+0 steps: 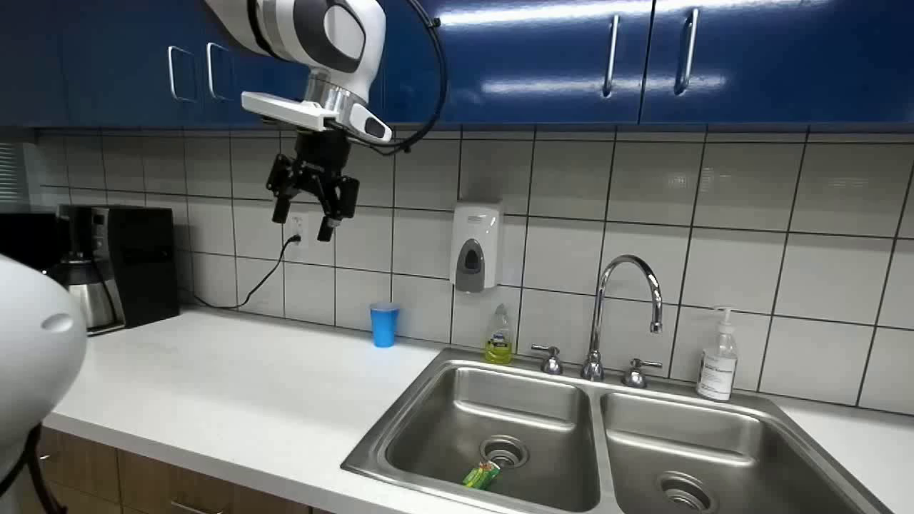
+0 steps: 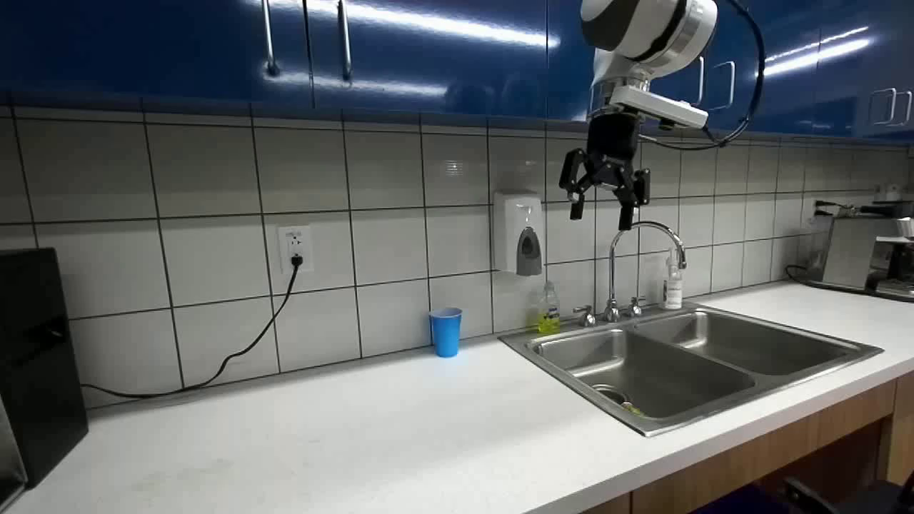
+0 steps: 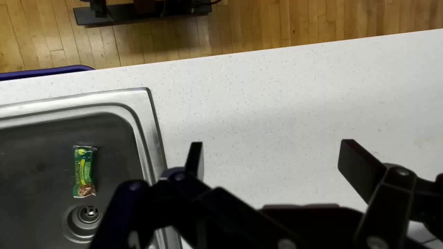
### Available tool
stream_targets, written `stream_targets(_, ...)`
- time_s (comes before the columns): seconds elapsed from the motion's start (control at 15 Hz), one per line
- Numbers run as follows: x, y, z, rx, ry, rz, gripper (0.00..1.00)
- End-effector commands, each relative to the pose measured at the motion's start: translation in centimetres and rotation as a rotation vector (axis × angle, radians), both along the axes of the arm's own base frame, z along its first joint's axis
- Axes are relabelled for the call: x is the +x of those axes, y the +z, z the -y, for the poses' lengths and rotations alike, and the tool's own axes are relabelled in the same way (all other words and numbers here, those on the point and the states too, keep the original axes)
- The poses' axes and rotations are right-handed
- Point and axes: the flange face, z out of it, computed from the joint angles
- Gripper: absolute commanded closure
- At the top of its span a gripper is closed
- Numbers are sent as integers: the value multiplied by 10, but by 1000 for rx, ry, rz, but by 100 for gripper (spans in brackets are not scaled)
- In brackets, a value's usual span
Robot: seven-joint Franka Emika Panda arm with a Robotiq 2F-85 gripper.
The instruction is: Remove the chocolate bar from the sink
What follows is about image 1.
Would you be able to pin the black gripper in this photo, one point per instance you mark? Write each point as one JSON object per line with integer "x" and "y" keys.
{"x": 318, "y": 173}

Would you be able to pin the green chocolate bar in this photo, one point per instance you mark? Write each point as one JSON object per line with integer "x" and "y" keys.
{"x": 482, "y": 474}

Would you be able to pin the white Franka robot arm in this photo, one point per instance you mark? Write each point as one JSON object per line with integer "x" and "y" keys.
{"x": 323, "y": 31}

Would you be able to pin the stainless steel double sink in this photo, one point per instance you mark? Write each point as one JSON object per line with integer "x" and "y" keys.
{"x": 533, "y": 417}

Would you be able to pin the blue plastic cup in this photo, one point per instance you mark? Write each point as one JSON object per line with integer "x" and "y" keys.
{"x": 385, "y": 327}

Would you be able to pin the blue glossy cabinet door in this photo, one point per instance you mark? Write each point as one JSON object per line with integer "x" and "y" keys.
{"x": 104, "y": 67}
{"x": 533, "y": 67}
{"x": 248, "y": 71}
{"x": 802, "y": 59}

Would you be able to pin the black coffee maker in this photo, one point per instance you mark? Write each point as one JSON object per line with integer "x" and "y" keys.
{"x": 145, "y": 267}

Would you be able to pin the steel coffee carafe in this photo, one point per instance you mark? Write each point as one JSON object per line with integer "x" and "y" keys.
{"x": 89, "y": 294}

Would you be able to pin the yellow dish soap bottle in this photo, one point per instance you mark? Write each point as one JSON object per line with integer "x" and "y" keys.
{"x": 499, "y": 346}

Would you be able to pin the black countertop box appliance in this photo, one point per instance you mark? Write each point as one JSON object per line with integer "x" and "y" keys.
{"x": 31, "y": 243}

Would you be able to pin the chrome gooseneck faucet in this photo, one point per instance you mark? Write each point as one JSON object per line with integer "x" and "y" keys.
{"x": 593, "y": 365}

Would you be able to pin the wooden base cabinet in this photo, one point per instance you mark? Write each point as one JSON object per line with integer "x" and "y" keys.
{"x": 96, "y": 474}

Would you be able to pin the clear pump soap bottle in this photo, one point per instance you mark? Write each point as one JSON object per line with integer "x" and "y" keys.
{"x": 716, "y": 371}

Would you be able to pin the white wall outlet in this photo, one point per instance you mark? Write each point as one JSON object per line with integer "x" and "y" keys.
{"x": 293, "y": 224}

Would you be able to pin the white wall soap dispenser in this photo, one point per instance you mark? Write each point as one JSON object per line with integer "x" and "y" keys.
{"x": 476, "y": 238}

